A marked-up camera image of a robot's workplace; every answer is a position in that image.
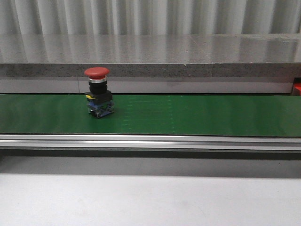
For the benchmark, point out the red mushroom push button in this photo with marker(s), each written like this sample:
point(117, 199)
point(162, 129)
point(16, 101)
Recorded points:
point(99, 98)

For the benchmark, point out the white pleated curtain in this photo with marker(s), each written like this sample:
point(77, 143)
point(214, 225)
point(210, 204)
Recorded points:
point(152, 17)

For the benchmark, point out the grey stone counter slab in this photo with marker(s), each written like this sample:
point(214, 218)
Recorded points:
point(53, 63)

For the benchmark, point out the green conveyor belt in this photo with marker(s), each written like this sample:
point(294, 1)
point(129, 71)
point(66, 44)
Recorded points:
point(229, 115)

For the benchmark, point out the aluminium conveyor side rail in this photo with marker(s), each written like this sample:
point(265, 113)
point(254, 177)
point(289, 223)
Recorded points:
point(152, 141)

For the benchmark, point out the red box at right edge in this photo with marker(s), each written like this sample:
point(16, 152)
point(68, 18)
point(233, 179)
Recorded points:
point(296, 91)

